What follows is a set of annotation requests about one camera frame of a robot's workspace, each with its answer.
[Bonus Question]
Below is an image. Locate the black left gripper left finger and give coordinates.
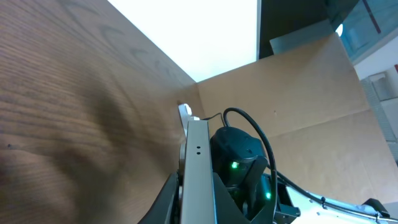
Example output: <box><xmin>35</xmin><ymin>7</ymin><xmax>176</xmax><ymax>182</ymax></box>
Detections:
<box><xmin>138</xmin><ymin>172</ymin><xmax>180</xmax><ymax>224</ymax></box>

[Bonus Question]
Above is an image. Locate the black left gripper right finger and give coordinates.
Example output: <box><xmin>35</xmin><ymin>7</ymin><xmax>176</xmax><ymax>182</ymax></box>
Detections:
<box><xmin>213</xmin><ymin>172</ymin><xmax>249</xmax><ymax>224</ymax></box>

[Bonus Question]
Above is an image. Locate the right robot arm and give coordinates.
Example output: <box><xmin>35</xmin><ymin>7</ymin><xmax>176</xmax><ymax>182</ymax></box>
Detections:
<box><xmin>210</xmin><ymin>126</ymin><xmax>394</xmax><ymax>223</ymax></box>

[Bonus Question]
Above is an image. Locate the brown cardboard sheet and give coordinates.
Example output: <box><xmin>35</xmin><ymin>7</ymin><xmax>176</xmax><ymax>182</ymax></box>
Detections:
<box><xmin>198</xmin><ymin>34</ymin><xmax>397</xmax><ymax>204</ymax></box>

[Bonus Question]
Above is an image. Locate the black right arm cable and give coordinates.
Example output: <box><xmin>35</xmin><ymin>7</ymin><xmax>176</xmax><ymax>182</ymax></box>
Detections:
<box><xmin>222</xmin><ymin>107</ymin><xmax>398</xmax><ymax>224</ymax></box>

